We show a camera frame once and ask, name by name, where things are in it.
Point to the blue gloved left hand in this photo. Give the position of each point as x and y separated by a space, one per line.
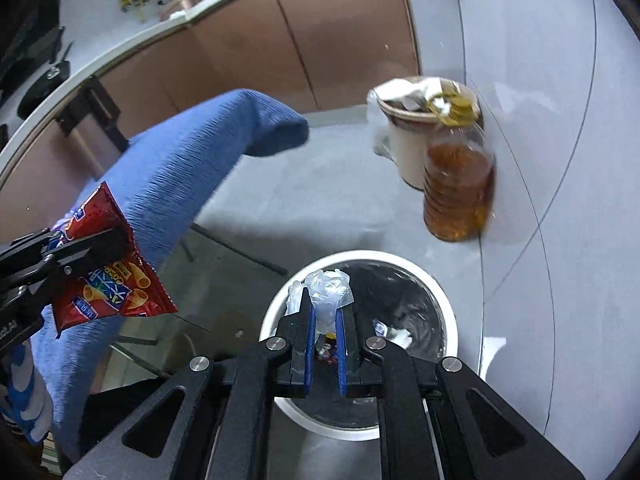
26 404

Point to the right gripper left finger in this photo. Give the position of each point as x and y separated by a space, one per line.
211 420

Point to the clear plastic bag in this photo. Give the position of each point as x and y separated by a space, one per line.
328 292

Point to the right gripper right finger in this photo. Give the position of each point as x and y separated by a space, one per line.
440 420

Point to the red chip snack bag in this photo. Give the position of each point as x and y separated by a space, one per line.
126 286

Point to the beige small trash bin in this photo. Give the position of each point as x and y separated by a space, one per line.
403 125

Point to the round white-rimmed trash can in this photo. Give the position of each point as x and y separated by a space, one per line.
390 293

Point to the blue terry towel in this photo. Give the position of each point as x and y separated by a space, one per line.
160 184

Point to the brown base cabinets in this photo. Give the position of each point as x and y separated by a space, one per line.
313 55

